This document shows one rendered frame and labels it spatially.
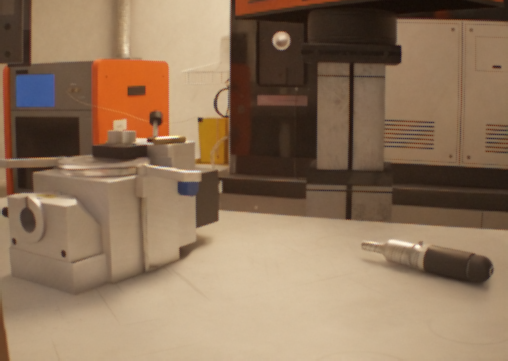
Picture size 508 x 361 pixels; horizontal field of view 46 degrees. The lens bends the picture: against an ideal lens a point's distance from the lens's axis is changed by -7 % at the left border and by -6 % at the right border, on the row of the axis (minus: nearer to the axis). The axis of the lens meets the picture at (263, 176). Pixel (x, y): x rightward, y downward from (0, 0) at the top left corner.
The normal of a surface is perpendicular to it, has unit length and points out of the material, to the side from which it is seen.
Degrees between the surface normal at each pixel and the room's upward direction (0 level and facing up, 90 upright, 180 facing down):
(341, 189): 90
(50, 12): 90
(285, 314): 0
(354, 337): 0
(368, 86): 90
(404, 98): 90
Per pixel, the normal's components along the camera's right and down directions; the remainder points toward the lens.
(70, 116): -0.32, 0.14
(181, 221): 0.86, 0.08
